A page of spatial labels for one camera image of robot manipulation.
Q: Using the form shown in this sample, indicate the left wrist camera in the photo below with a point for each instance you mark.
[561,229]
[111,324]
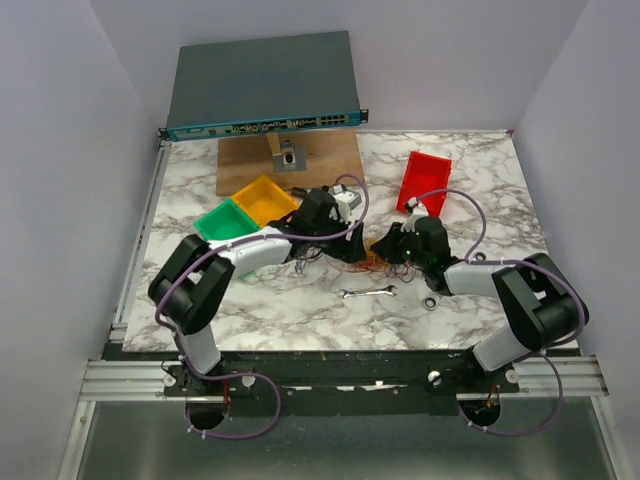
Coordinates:
[346,201]

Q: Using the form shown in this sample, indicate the grey blue network switch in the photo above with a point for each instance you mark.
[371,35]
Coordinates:
[269,85]

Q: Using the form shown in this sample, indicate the red plastic bin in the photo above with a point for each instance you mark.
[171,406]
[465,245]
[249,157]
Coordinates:
[424,173]

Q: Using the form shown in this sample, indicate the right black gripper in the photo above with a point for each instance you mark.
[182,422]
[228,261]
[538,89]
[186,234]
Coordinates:
[387,247]

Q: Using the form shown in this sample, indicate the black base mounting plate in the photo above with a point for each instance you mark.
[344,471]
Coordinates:
[340,383]

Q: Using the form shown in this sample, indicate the green plastic bin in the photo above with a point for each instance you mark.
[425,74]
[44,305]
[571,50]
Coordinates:
[226,221]

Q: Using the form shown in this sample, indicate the silver ratchet wrench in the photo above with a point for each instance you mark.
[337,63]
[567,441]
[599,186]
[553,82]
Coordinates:
[430,303]

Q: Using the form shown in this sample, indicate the yellow plastic bin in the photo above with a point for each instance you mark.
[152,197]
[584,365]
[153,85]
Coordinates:
[264,201]

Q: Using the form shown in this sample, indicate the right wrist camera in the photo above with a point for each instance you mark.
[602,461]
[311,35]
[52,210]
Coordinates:
[415,207]

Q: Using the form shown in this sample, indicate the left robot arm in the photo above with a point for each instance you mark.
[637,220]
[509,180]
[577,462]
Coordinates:
[191,285]

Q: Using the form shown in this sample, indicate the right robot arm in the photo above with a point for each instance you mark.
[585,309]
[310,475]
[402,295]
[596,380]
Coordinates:
[541,307]

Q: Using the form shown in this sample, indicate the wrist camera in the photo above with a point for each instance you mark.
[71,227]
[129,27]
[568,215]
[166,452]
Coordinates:
[415,207]
[346,201]

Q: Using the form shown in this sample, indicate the wooden board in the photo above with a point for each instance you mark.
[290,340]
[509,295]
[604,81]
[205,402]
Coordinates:
[329,154]

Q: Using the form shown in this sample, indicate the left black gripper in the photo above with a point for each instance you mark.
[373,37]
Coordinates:
[347,249]

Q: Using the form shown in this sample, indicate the aluminium frame rail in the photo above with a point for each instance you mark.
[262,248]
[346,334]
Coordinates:
[126,381]

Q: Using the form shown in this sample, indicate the silver open-end wrench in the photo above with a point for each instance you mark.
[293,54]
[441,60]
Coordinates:
[389,290]

